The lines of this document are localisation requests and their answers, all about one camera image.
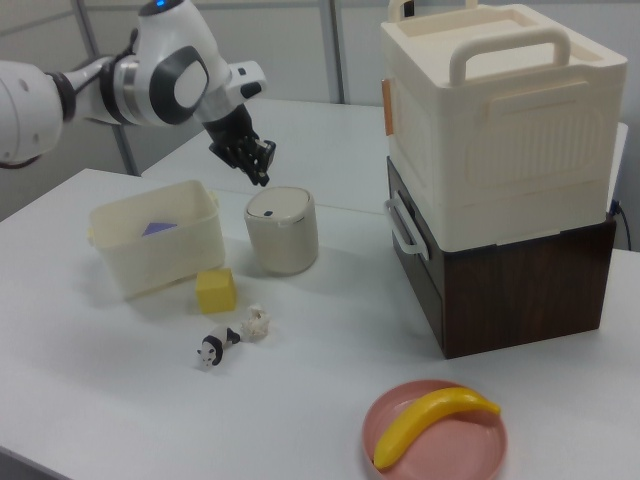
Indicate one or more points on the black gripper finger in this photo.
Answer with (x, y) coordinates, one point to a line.
(247, 169)
(262, 174)

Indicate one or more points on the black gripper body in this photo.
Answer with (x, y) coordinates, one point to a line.
(232, 135)

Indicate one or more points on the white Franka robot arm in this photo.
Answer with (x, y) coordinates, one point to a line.
(165, 65)

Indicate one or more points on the cream desktop trash can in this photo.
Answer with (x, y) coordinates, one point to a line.
(282, 240)

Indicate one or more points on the cream plastic open bin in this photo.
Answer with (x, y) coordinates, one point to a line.
(160, 260)

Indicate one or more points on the purple foam cube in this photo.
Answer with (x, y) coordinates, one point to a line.
(159, 229)

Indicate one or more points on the yellow foam cube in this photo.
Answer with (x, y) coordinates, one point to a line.
(216, 292)

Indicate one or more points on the copper latch strip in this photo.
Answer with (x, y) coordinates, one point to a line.
(387, 107)

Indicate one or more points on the crumpled white paper ball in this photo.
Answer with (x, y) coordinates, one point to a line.
(256, 325)

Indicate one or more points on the small panda figurine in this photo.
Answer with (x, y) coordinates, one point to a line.
(216, 345)

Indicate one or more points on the cream plastic storage box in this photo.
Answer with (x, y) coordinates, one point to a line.
(500, 150)

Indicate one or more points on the dark wooden drawer cabinet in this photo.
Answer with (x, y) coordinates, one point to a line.
(525, 295)

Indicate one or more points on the yellow toy banana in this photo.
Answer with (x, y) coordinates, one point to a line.
(430, 417)

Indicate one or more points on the pink round plate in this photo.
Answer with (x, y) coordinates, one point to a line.
(450, 440)

